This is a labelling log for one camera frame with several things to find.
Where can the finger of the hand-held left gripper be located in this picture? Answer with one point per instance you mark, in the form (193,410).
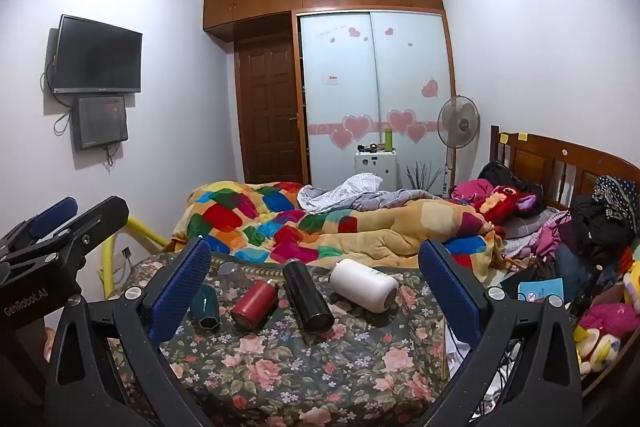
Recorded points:
(52,213)
(100,219)

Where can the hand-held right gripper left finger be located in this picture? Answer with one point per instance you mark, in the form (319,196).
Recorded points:
(180,292)

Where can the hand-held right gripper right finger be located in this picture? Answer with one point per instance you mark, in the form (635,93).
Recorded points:
(450,292)

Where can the teal cup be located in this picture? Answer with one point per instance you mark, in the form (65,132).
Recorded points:
(205,311)

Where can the clear glass cup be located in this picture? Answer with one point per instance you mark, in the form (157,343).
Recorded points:
(232,279)

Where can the red cup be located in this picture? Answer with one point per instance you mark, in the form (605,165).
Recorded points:
(252,304)

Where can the white cup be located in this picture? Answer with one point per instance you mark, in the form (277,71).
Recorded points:
(362,284)

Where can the black cup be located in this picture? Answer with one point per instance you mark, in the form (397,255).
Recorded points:
(307,297)

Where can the blue booklet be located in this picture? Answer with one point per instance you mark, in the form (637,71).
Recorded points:
(542,291)

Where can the red plush toy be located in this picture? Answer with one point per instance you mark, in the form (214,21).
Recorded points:
(500,203)

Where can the pink garment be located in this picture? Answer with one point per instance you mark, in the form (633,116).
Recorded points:
(470,189)

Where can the black dried twigs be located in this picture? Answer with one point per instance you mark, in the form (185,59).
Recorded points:
(425,179)

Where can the colourful patchwork blanket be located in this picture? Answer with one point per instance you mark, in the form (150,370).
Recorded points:
(280,222)

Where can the black garment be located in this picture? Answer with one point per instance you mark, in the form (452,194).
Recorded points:
(497,174)

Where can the white appliance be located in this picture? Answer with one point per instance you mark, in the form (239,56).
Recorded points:
(375,172)

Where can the floral cloth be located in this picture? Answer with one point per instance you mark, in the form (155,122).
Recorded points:
(300,372)

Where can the grey plaid sheet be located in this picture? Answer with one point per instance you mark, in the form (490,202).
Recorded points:
(340,194)

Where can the yellow plush toy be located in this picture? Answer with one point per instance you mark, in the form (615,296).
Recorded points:
(597,349)

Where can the pink plush toy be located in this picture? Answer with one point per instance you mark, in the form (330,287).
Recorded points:
(607,319)

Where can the pile of dark clothes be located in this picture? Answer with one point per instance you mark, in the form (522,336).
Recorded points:
(597,222)

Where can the green bottle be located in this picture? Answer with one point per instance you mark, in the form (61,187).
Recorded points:
(388,140)

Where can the wooden headboard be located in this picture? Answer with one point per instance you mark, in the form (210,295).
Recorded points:
(550,162)

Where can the standing fan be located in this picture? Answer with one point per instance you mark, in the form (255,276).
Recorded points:
(459,122)

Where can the dark dotted cloth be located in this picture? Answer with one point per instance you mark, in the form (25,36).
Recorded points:
(617,194)

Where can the brown wooden door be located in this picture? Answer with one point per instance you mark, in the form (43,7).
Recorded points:
(270,117)

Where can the wooden wardrobe with heart stickers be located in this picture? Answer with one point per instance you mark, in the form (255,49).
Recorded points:
(350,72)

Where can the yellow pipe rail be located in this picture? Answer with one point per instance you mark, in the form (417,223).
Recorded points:
(145,233)

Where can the small wall monitor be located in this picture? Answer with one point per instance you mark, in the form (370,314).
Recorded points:
(100,121)

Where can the wall television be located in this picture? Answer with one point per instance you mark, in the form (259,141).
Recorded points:
(97,54)

